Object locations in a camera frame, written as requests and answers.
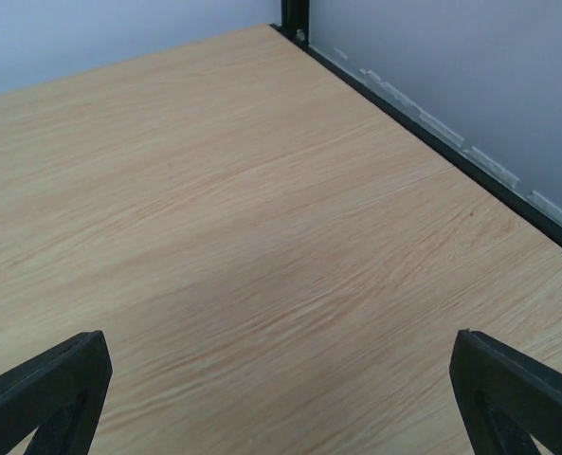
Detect black aluminium frame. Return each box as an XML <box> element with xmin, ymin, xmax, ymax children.
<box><xmin>273</xmin><ymin>1</ymin><xmax>562</xmax><ymax>247</ymax></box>

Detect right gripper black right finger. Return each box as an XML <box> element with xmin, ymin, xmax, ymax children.
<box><xmin>449</xmin><ymin>330</ymin><xmax>562</xmax><ymax>454</ymax></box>

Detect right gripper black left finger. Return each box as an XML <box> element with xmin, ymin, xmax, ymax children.
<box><xmin>0</xmin><ymin>331</ymin><xmax>113</xmax><ymax>454</ymax></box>

